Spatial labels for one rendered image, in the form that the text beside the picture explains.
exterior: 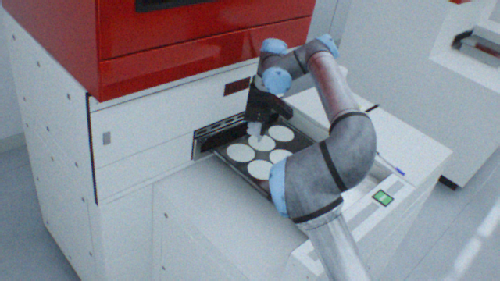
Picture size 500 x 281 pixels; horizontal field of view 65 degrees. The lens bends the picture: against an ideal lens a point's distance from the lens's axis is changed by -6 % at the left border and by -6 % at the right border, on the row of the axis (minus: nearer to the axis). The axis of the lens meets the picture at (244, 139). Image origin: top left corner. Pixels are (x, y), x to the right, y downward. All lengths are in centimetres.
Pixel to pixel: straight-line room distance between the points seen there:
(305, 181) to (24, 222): 189
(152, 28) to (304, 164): 49
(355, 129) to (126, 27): 56
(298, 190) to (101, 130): 58
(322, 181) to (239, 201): 60
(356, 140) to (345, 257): 24
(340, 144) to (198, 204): 66
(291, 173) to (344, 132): 13
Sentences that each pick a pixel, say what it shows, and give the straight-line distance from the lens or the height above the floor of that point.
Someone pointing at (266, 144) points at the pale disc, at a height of 90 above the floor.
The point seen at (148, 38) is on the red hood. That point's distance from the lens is 104.
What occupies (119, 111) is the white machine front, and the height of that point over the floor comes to 115.
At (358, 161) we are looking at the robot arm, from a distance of 82.
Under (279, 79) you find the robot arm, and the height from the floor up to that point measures 129.
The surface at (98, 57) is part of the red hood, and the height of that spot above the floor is 135.
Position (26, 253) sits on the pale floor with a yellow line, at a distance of 233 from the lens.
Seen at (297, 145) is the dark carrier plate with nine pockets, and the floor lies 90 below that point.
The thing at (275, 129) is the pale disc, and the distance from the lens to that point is 160.
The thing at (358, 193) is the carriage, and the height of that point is 88.
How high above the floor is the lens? 179
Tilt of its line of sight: 36 degrees down
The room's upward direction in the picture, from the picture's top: 11 degrees clockwise
